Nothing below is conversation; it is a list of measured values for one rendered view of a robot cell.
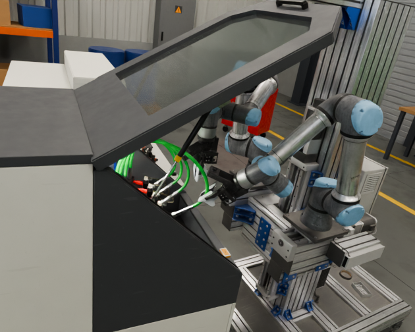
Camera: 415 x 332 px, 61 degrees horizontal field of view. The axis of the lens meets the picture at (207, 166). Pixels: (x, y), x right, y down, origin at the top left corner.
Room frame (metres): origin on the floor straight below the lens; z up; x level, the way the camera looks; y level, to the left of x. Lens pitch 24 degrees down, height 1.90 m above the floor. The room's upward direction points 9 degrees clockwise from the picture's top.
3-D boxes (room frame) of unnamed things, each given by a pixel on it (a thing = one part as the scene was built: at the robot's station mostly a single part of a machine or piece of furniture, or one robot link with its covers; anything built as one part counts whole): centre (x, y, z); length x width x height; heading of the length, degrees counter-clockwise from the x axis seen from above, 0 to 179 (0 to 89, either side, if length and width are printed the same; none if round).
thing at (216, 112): (1.37, 0.02, 1.52); 0.09 x 0.08 x 0.11; 161
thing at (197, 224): (1.42, -0.03, 0.87); 0.62 x 0.04 x 0.16; 27
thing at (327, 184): (1.44, -0.56, 1.20); 0.13 x 0.12 x 0.14; 21
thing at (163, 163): (2.00, 0.37, 0.96); 0.70 x 0.22 x 0.03; 27
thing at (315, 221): (1.45, -0.56, 1.09); 0.15 x 0.15 x 0.10
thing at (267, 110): (5.71, -0.53, 0.43); 0.70 x 0.46 x 0.86; 58
